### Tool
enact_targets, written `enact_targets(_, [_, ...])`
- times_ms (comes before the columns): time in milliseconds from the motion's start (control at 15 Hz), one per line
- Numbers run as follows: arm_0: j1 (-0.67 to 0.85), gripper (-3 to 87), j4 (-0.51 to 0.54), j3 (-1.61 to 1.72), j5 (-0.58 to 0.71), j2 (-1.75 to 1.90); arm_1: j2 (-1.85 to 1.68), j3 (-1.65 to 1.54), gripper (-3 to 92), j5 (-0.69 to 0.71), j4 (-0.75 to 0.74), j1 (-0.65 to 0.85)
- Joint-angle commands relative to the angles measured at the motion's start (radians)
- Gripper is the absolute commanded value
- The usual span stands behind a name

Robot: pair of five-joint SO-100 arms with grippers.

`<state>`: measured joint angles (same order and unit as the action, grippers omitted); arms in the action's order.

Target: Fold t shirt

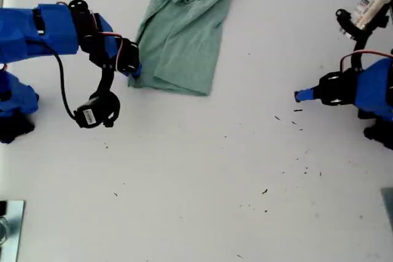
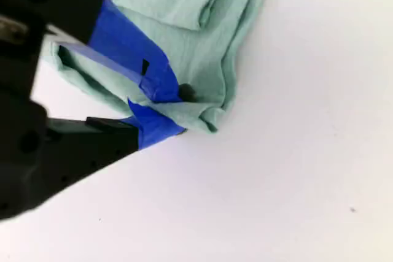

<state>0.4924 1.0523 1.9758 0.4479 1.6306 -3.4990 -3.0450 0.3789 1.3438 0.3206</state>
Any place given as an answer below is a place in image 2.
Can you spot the mint green t-shirt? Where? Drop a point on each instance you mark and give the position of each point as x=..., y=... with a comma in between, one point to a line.
x=184, y=4

